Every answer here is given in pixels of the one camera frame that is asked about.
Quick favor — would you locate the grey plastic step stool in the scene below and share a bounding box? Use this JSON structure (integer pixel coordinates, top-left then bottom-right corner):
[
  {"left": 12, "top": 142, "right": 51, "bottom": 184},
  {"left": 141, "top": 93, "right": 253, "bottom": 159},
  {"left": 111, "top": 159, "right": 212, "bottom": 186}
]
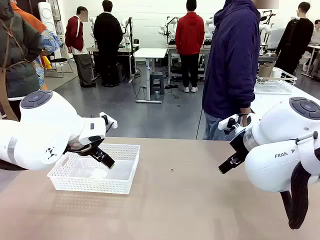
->
[{"left": 149, "top": 71, "right": 166, "bottom": 96}]

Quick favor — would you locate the seated person in light top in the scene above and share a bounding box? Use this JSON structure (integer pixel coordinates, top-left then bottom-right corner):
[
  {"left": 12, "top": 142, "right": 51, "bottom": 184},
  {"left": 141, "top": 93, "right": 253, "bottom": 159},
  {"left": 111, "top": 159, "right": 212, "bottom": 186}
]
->
[{"left": 310, "top": 19, "right": 320, "bottom": 45}]

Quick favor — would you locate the black chair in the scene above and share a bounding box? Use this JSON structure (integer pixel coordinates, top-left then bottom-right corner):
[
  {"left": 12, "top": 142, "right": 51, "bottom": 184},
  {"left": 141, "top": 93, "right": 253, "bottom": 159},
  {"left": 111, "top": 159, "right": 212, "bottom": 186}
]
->
[{"left": 49, "top": 51, "right": 75, "bottom": 79}]

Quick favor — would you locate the white perforated plastic basket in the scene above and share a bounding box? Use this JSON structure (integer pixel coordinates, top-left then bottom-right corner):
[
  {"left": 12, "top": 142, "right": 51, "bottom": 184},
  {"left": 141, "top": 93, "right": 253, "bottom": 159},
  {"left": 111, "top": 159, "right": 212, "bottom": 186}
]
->
[{"left": 47, "top": 143, "right": 141, "bottom": 195}]

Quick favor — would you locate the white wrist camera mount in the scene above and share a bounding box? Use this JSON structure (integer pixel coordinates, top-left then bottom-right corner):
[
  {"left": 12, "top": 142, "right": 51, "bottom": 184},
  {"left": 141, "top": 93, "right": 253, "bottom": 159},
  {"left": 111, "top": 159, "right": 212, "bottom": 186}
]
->
[
  {"left": 217, "top": 113, "right": 256, "bottom": 136},
  {"left": 99, "top": 111, "right": 119, "bottom": 130}
]

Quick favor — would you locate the white side table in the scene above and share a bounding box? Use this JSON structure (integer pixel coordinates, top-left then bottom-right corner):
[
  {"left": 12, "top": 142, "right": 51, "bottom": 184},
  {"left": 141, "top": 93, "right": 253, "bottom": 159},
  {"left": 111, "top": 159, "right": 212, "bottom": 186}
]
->
[{"left": 249, "top": 81, "right": 320, "bottom": 118}]

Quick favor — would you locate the person in long black coat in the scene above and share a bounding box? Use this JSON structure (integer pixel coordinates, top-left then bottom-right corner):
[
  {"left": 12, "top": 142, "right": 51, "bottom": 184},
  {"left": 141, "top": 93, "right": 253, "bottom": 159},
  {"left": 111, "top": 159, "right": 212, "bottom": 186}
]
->
[{"left": 92, "top": 0, "right": 124, "bottom": 88}]

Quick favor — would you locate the person's right hand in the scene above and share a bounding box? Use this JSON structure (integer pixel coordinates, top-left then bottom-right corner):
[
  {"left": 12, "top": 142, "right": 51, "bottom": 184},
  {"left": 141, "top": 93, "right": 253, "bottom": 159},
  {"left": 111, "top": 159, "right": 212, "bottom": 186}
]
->
[{"left": 240, "top": 107, "right": 252, "bottom": 126}]

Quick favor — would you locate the arm black cable sleeve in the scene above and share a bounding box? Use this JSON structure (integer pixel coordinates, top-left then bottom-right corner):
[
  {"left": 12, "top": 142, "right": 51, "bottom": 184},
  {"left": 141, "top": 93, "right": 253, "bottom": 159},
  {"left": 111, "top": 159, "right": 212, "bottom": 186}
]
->
[
  {"left": 0, "top": 159, "right": 29, "bottom": 172},
  {"left": 279, "top": 161, "right": 316, "bottom": 230}
]

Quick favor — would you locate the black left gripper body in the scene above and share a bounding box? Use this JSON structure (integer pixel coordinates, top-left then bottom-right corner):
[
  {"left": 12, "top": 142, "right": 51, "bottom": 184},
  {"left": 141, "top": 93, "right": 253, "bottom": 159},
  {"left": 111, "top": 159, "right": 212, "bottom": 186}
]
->
[{"left": 63, "top": 136, "right": 106, "bottom": 156}]

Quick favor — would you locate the white cup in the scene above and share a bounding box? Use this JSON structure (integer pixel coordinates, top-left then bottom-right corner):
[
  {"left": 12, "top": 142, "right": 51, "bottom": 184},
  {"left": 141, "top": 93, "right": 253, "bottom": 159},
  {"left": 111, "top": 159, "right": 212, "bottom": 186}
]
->
[{"left": 271, "top": 67, "right": 284, "bottom": 79}]

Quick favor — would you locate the person in maroon jacket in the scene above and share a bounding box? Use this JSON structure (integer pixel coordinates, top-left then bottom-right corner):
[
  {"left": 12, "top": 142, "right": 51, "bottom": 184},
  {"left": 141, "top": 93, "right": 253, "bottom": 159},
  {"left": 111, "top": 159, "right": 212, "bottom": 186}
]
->
[{"left": 64, "top": 6, "right": 97, "bottom": 89}]

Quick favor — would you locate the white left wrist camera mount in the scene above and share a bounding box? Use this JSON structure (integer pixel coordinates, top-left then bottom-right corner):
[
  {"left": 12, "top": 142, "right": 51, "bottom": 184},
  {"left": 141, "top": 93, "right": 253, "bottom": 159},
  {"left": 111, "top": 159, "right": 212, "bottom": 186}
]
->
[{"left": 99, "top": 111, "right": 119, "bottom": 130}]

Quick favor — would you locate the white height-adjustable desk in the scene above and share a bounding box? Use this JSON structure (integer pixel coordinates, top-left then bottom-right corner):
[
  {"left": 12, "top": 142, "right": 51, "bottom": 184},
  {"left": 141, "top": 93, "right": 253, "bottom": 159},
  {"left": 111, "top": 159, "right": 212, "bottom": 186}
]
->
[{"left": 134, "top": 47, "right": 169, "bottom": 104}]

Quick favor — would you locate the person in black jacket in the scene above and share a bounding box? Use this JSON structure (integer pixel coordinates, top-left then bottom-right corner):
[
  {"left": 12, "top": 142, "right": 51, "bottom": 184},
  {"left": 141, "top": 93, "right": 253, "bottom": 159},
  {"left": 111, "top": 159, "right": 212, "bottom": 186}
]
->
[{"left": 274, "top": 1, "right": 315, "bottom": 76}]

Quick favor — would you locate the person in dark green jacket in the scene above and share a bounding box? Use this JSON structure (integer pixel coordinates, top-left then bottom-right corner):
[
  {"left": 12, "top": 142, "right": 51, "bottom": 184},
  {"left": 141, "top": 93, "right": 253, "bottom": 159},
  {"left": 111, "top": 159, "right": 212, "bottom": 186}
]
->
[{"left": 0, "top": 0, "right": 44, "bottom": 121}]

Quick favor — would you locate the left arm black cable sleeve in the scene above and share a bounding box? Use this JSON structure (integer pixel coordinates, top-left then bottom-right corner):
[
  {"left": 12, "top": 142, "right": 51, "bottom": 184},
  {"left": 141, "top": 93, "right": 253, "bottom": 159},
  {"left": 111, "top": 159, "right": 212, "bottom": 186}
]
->
[{"left": 0, "top": 159, "right": 29, "bottom": 172}]

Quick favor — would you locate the right arm black cable sleeve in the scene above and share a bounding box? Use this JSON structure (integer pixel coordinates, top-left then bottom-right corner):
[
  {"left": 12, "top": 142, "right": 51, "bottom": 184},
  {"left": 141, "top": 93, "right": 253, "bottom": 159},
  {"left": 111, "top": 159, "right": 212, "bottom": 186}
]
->
[{"left": 279, "top": 161, "right": 316, "bottom": 230}]

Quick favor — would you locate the mannequin in orange blue clothes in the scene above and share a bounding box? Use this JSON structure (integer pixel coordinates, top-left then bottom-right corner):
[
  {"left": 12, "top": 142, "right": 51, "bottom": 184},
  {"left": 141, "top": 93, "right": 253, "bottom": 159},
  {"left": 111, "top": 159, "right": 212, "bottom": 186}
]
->
[{"left": 11, "top": 2, "right": 63, "bottom": 91}]

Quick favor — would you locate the white wire dish rack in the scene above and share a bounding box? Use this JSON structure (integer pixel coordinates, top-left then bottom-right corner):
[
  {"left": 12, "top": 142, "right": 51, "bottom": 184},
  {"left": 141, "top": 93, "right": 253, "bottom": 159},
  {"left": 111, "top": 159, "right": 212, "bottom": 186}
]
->
[{"left": 253, "top": 68, "right": 298, "bottom": 95}]

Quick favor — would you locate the person's right forearm navy sleeve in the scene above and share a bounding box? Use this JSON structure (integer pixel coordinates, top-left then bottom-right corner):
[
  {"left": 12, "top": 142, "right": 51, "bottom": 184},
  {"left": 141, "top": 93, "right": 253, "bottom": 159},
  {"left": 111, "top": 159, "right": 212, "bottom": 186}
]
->
[{"left": 238, "top": 74, "right": 261, "bottom": 111}]

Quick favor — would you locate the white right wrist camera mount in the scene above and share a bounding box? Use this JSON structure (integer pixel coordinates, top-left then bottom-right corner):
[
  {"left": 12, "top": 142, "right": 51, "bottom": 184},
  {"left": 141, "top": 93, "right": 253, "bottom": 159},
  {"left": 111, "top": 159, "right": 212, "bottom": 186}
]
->
[{"left": 217, "top": 113, "right": 256, "bottom": 136}]

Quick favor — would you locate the person in red hoodie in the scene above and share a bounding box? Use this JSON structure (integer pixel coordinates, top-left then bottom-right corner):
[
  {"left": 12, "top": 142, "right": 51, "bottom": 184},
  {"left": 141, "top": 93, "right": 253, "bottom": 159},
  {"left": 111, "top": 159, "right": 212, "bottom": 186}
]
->
[{"left": 174, "top": 0, "right": 206, "bottom": 94}]

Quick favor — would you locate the person in navy hoodie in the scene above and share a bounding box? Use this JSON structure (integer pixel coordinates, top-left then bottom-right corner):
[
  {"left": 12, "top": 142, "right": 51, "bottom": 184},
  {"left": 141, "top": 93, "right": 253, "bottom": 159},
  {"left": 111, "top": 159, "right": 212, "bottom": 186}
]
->
[{"left": 201, "top": 0, "right": 262, "bottom": 141}]

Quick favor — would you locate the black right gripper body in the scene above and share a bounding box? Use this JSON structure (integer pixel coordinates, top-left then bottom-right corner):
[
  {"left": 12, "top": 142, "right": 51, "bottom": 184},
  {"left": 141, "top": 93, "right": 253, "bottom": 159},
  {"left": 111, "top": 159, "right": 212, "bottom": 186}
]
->
[{"left": 229, "top": 129, "right": 251, "bottom": 154}]

